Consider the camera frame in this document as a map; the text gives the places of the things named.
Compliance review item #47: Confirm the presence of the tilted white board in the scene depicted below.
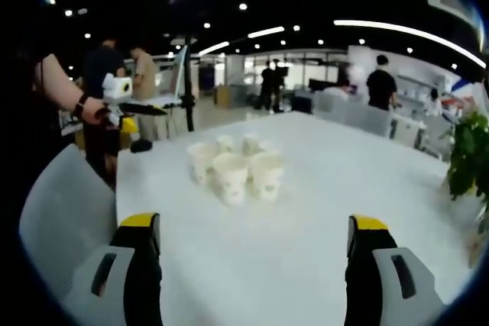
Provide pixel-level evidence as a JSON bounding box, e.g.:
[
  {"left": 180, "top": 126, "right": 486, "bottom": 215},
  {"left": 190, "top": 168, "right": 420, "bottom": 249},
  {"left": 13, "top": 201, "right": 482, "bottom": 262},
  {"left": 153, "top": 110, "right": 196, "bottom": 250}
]
[{"left": 167, "top": 44, "right": 190, "bottom": 101}]

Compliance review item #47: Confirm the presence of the green potted plant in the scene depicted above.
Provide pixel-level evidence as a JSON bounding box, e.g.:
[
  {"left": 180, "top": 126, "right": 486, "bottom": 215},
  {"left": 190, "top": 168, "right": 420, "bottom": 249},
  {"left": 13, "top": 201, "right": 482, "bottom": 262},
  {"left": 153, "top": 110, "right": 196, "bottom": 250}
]
[{"left": 442, "top": 110, "right": 489, "bottom": 236}]

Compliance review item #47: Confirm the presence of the person's left hand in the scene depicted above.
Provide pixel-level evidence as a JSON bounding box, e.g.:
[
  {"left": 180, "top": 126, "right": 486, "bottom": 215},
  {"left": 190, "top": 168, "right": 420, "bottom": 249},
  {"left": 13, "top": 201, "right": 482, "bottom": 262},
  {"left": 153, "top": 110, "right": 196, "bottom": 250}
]
[{"left": 82, "top": 97, "right": 114, "bottom": 125}]

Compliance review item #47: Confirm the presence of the white table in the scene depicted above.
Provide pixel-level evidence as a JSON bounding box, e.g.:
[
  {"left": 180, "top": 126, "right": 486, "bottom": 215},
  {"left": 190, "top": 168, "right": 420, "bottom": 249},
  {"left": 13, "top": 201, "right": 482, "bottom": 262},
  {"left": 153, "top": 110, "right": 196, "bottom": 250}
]
[{"left": 114, "top": 111, "right": 477, "bottom": 326}]

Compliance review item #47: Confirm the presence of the white paper cup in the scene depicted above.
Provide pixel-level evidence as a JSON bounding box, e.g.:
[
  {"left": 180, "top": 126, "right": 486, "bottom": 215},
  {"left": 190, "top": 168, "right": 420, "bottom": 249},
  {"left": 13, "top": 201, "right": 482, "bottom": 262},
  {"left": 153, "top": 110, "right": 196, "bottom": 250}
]
[
  {"left": 241, "top": 133, "right": 261, "bottom": 157},
  {"left": 248, "top": 150, "right": 285, "bottom": 202},
  {"left": 186, "top": 142, "right": 210, "bottom": 186},
  {"left": 211, "top": 153, "right": 250, "bottom": 205},
  {"left": 215, "top": 134, "right": 235, "bottom": 154}
]

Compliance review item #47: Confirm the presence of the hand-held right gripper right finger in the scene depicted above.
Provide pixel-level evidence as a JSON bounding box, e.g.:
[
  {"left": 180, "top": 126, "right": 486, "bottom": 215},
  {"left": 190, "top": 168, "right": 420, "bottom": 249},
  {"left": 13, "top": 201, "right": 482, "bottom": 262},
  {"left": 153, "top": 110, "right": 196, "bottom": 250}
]
[{"left": 344, "top": 214, "right": 446, "bottom": 326}]

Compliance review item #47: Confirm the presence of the small black object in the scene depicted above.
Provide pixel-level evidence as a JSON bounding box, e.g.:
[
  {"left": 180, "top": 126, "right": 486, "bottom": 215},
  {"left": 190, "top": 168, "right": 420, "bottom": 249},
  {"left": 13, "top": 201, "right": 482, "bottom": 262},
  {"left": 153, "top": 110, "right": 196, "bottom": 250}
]
[{"left": 130, "top": 139, "right": 154, "bottom": 153}]

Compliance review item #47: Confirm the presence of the black wristband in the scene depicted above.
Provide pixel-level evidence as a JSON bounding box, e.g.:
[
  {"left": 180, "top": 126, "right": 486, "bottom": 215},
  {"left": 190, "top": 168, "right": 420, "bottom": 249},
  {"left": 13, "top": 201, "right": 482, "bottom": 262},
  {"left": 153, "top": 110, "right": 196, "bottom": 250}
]
[{"left": 73, "top": 93, "right": 90, "bottom": 120}]

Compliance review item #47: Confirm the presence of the black stand pole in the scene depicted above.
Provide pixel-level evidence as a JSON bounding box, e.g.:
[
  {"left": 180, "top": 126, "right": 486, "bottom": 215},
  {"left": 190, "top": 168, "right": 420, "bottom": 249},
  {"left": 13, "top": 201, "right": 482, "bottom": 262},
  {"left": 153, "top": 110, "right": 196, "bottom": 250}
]
[{"left": 180, "top": 34, "right": 197, "bottom": 133}]

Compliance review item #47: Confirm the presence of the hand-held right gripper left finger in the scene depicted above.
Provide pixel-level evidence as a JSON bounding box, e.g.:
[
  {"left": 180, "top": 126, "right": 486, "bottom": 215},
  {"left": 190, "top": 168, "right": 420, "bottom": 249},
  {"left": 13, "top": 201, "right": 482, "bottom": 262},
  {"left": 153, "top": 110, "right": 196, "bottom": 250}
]
[{"left": 63, "top": 211, "right": 164, "bottom": 326}]

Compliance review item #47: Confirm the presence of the grey chair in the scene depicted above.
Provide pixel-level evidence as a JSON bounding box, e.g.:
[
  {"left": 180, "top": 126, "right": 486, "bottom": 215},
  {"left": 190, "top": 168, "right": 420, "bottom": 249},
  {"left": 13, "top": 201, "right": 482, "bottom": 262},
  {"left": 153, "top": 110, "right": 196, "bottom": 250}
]
[
  {"left": 343, "top": 104, "right": 394, "bottom": 138},
  {"left": 18, "top": 144, "right": 118, "bottom": 306}
]

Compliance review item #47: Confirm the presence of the long ceiling light strip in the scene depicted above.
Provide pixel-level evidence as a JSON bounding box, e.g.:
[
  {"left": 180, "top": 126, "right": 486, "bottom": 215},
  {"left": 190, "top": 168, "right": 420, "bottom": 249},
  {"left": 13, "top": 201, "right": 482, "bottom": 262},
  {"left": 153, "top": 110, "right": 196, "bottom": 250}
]
[{"left": 332, "top": 18, "right": 487, "bottom": 69}]

